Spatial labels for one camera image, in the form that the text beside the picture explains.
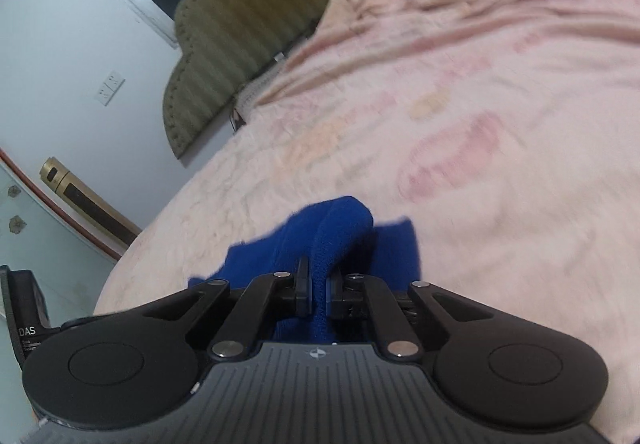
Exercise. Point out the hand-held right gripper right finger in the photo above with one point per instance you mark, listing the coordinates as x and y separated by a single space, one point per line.
330 295

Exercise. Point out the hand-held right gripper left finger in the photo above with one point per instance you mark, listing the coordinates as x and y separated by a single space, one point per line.
303 290

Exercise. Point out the blue knit garment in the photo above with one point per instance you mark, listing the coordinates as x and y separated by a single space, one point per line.
345 234

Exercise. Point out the pale green door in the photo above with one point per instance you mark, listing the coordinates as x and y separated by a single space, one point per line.
45 229

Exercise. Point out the small door sticker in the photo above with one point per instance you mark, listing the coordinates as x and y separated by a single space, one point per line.
17 224
14 191

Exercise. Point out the white patterned bed sheet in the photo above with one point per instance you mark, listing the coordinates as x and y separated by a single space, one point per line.
260 89

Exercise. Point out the pink blanket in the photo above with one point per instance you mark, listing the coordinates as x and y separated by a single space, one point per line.
475 99

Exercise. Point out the olive striped headboard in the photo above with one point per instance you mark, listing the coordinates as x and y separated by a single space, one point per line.
240 24

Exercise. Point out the white wall switch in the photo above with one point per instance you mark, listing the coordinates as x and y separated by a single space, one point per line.
110 89

